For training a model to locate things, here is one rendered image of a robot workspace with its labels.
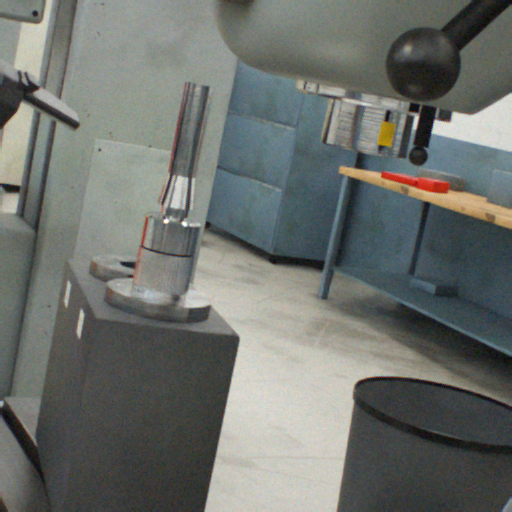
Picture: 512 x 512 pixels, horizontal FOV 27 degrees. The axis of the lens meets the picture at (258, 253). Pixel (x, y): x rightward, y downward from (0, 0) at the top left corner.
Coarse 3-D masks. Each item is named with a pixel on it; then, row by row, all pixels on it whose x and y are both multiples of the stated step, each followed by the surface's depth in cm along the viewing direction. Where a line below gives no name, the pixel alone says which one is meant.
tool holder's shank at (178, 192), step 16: (192, 96) 85; (208, 96) 86; (192, 112) 85; (208, 112) 86; (176, 128) 86; (192, 128) 86; (176, 144) 86; (192, 144) 86; (176, 160) 86; (192, 160) 86; (176, 176) 86; (192, 176) 87; (160, 192) 87; (176, 192) 86; (192, 192) 87; (176, 208) 86; (192, 208) 87
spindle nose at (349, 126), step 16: (336, 112) 55; (352, 112) 54; (368, 112) 54; (384, 112) 54; (336, 128) 55; (352, 128) 55; (368, 128) 54; (400, 128) 55; (336, 144) 55; (352, 144) 55; (368, 144) 54; (400, 144) 55
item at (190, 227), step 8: (152, 216) 86; (160, 216) 87; (144, 224) 87; (152, 224) 86; (160, 224) 86; (168, 224) 86; (176, 224) 86; (184, 224) 86; (192, 224) 87; (168, 232) 86; (176, 232) 86; (184, 232) 86; (192, 232) 87
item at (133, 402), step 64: (128, 256) 102; (64, 320) 97; (128, 320) 83; (192, 320) 86; (64, 384) 91; (128, 384) 84; (192, 384) 85; (64, 448) 87; (128, 448) 85; (192, 448) 86
